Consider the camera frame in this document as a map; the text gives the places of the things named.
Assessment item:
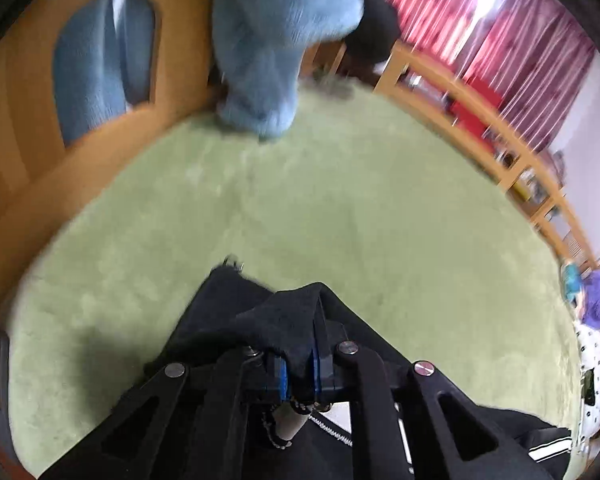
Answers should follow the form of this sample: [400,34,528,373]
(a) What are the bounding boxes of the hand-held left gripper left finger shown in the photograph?
[40,345,293,480]

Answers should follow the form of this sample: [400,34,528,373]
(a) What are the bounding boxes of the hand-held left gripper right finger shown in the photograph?
[307,322,561,480]

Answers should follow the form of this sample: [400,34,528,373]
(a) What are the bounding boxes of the black pants with white stripe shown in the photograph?
[40,265,576,480]

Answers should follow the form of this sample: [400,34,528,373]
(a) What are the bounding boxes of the green fleece blanket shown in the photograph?
[2,77,581,480]

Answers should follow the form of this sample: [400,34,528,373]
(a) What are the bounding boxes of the teal plush toy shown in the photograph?
[560,262,587,307]

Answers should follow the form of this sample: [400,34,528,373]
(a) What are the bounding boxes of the white spotted cloth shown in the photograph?
[572,322,600,457]

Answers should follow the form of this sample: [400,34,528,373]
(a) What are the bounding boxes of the light blue fluffy blanket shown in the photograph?
[212,0,366,141]

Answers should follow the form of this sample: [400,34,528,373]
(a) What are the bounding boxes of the dark cloth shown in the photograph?
[345,0,402,67]

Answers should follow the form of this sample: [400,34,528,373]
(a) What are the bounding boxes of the blue padded cushion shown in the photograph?
[52,0,128,146]
[117,0,157,107]

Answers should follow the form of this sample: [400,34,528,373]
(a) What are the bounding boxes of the wooden bed headboard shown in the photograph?
[0,0,231,241]

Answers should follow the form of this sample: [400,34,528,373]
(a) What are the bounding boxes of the red striped curtain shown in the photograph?
[360,0,598,151]

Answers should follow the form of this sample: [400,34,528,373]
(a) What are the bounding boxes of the wooden bed rail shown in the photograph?
[375,42,600,281]

